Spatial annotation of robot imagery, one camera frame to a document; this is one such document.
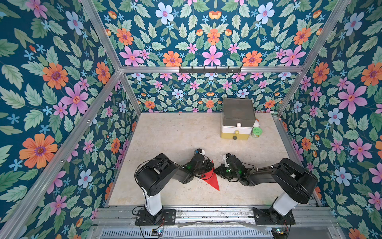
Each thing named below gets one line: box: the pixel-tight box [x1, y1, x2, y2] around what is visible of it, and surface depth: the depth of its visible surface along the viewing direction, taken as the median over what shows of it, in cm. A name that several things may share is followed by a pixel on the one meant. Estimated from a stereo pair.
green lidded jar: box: [250, 126, 263, 138], surface depth 106 cm
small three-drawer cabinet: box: [220, 98, 256, 140], surface depth 98 cm
